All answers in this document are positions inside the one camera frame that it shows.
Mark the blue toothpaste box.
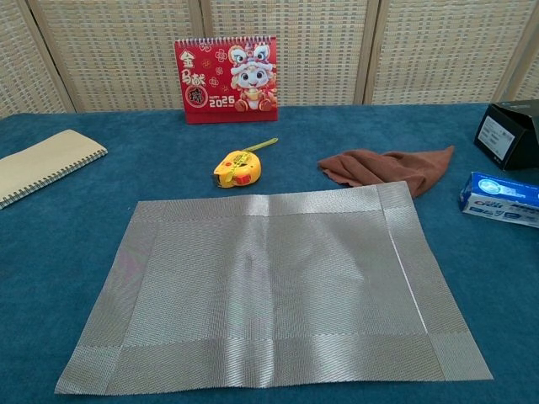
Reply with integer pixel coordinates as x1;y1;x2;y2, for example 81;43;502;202
458;170;539;230

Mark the red desk calendar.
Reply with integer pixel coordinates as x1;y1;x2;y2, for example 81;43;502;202
173;35;280;125

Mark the grey woven placemat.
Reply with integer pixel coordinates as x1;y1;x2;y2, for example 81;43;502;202
54;180;494;396

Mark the woven bamboo folding screen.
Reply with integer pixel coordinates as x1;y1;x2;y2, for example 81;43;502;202
0;0;539;119

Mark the yellow tape measure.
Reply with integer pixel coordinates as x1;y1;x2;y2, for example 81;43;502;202
212;137;280;189

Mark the black cardboard box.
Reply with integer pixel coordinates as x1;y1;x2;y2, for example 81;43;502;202
473;99;539;172

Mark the blue felt table cover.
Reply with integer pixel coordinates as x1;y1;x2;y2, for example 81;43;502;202
0;103;539;404

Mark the kraft spiral notebook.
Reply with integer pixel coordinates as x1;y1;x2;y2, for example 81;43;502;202
0;129;109;210

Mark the brown cloth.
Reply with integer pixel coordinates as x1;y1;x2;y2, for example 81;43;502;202
317;145;456;199

